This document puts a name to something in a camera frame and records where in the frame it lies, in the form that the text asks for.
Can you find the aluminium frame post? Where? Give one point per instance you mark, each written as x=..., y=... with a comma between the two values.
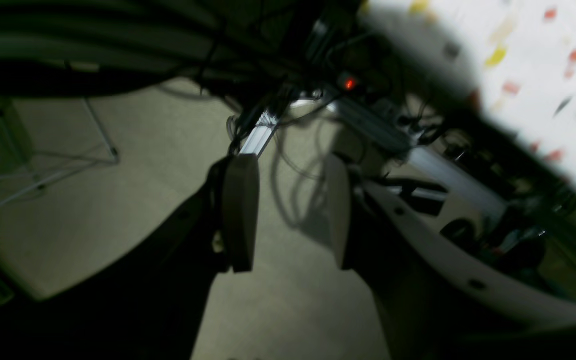
x=261, y=134

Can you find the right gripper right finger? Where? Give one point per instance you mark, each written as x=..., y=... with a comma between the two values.
x=434, y=300

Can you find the aluminium table frame rail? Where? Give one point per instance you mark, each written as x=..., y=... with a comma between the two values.
x=377, y=122

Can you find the terrazzo pattern table cloth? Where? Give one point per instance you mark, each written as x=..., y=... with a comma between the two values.
x=515, y=58

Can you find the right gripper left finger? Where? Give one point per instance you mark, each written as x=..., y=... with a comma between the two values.
x=149, y=304

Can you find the white wire stand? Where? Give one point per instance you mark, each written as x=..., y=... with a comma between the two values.
x=37, y=152

